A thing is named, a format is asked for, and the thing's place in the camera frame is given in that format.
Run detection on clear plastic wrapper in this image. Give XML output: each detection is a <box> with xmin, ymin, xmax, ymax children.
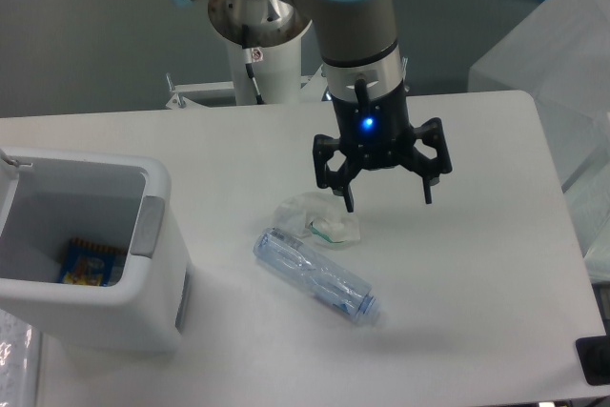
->
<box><xmin>272</xmin><ymin>192</ymin><xmax>361</xmax><ymax>247</ymax></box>

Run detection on clear plastic water bottle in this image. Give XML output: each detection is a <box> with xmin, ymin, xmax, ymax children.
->
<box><xmin>253</xmin><ymin>228</ymin><xmax>380</xmax><ymax>325</ymax></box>

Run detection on blue yellow snack packet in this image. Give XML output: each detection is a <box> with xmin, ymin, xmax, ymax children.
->
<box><xmin>56</xmin><ymin>237</ymin><xmax>125</xmax><ymax>287</ymax></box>

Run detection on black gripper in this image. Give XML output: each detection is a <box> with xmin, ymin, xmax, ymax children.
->
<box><xmin>313</xmin><ymin>83</ymin><xmax>453</xmax><ymax>213</ymax></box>

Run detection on white trash can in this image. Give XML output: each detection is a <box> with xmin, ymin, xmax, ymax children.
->
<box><xmin>1</xmin><ymin>148</ymin><xmax>191</xmax><ymax>352</ymax></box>

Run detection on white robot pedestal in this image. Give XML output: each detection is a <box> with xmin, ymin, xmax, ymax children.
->
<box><xmin>225</xmin><ymin>38</ymin><xmax>301</xmax><ymax>106</ymax></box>

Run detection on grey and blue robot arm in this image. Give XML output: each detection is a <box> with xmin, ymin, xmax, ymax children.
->
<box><xmin>174</xmin><ymin>0</ymin><xmax>452</xmax><ymax>203</ymax></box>

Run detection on translucent white plastic box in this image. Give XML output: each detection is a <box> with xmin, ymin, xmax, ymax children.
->
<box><xmin>468</xmin><ymin>0</ymin><xmax>609</xmax><ymax>187</ymax></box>

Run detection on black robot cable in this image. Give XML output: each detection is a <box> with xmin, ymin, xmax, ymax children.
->
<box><xmin>240</xmin><ymin>24</ymin><xmax>266</xmax><ymax>106</ymax></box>

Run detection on clear plastic sheet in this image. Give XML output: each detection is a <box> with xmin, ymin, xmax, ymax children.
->
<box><xmin>1</xmin><ymin>311</ymin><xmax>41</xmax><ymax>406</ymax></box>

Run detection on white base frame bracket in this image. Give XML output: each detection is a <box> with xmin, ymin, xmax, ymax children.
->
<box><xmin>165</xmin><ymin>66</ymin><xmax>332</xmax><ymax>110</ymax></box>

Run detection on black device at edge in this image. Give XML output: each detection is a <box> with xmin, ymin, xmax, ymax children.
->
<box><xmin>576</xmin><ymin>336</ymin><xmax>609</xmax><ymax>386</ymax></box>

